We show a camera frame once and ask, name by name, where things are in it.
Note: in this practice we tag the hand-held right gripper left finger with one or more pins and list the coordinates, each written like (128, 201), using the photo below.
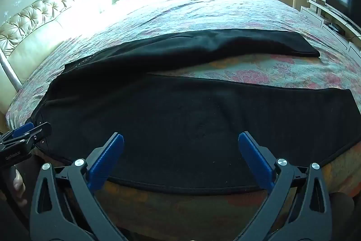
(108, 155)

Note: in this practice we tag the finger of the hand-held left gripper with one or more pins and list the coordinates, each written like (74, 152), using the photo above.
(42, 131)
(24, 128)

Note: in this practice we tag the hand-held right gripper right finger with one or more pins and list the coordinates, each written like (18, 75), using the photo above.
(253, 155)

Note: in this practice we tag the black pants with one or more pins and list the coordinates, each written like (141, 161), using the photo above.
(169, 116)

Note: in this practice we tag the person's left hand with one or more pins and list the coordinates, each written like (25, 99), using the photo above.
(19, 184)

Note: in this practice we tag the floral bedspread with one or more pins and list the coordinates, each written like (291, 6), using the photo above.
(253, 68)

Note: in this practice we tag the cream tufted headboard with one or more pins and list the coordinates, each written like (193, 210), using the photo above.
(33, 32)

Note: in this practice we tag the white television stand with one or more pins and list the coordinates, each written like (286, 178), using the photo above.
(318, 13)

